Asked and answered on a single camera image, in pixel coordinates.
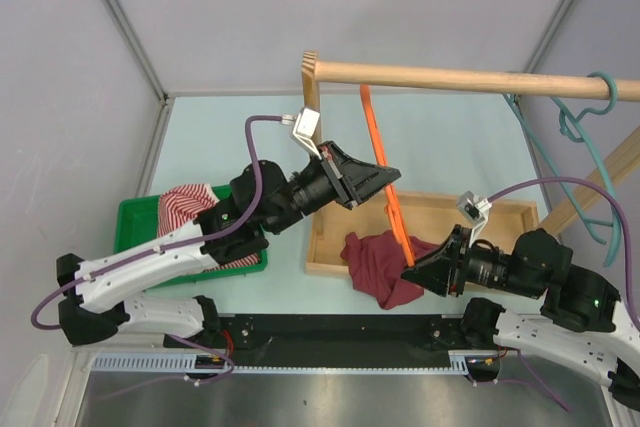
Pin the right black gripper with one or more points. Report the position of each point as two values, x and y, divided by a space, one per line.
440 269

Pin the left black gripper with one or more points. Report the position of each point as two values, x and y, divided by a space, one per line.
363 178

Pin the maroon tank top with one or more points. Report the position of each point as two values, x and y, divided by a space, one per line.
375 264

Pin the red white striped tank top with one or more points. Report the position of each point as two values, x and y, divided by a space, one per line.
182 203

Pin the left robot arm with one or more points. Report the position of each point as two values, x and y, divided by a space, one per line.
107 296

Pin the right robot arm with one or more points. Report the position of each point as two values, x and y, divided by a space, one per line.
590 329

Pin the wooden clothes rack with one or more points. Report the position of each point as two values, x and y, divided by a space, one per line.
443 144

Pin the green plastic tray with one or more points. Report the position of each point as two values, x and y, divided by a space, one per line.
137 224

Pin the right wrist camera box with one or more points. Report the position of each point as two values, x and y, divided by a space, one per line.
476 210

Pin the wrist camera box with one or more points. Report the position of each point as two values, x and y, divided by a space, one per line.
304 127
476 210

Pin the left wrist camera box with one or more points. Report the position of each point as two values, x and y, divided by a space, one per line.
304 127

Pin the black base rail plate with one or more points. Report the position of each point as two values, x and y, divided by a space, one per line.
354 338

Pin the white slotted cable duct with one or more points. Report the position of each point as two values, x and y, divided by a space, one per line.
202 364

